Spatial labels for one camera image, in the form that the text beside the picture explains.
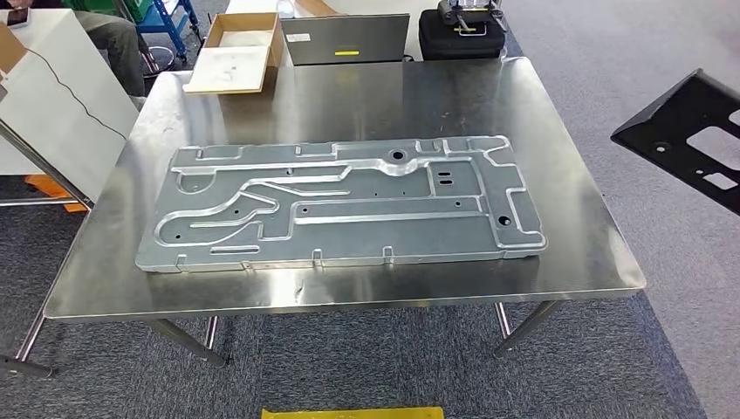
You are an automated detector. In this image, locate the black plastic frame part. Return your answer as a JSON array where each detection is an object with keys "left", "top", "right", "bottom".
[{"left": 610, "top": 68, "right": 740, "bottom": 218}]

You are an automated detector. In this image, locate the grey stamped metal plate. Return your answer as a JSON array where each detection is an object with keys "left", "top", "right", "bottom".
[{"left": 134, "top": 134, "right": 549, "bottom": 274}]

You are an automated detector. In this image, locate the grey laptop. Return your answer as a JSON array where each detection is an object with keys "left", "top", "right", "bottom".
[{"left": 279, "top": 13, "right": 412, "bottom": 67}]

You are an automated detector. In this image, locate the black carrying case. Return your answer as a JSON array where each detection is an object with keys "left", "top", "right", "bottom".
[{"left": 417, "top": 8, "right": 508, "bottom": 63}]

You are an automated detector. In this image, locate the open cardboard box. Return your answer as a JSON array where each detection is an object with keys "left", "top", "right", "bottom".
[{"left": 182, "top": 11, "right": 286, "bottom": 96}]

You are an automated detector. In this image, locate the yellow floor tape square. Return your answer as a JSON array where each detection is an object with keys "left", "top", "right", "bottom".
[{"left": 260, "top": 407, "right": 446, "bottom": 419}]

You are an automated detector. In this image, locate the brown cardboard piece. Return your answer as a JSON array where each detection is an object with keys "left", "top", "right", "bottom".
[{"left": 293, "top": 0, "right": 342, "bottom": 17}]

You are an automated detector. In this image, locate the metal handheld device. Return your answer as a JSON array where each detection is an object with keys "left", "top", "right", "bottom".
[{"left": 436, "top": 0, "right": 509, "bottom": 37}]

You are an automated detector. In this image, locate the chrome stool base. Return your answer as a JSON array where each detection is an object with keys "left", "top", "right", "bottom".
[{"left": 138, "top": 45, "right": 177, "bottom": 78}]

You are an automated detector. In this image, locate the blue metal cart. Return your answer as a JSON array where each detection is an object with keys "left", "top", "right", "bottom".
[{"left": 134, "top": 0, "right": 202, "bottom": 62}]

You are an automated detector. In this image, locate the person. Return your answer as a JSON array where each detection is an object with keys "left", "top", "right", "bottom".
[{"left": 0, "top": 0, "right": 147, "bottom": 99}]

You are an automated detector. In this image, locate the green plastic crate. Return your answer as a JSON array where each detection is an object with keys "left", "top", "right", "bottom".
[{"left": 62, "top": 0, "right": 153, "bottom": 23}]

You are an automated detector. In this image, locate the orange plastic object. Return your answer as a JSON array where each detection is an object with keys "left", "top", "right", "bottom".
[{"left": 24, "top": 173, "right": 88, "bottom": 214}]

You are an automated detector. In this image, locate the large white panel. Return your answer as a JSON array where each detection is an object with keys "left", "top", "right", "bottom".
[{"left": 0, "top": 8, "right": 141, "bottom": 203}]

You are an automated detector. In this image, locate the brown cardboard sheet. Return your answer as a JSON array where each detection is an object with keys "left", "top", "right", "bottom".
[{"left": 0, "top": 22, "right": 28, "bottom": 76}]

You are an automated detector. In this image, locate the dark smartphone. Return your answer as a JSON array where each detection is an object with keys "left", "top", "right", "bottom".
[{"left": 4, "top": 6, "right": 31, "bottom": 29}]

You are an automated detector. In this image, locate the thin black cable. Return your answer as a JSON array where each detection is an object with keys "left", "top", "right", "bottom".
[{"left": 25, "top": 45, "right": 129, "bottom": 141}]

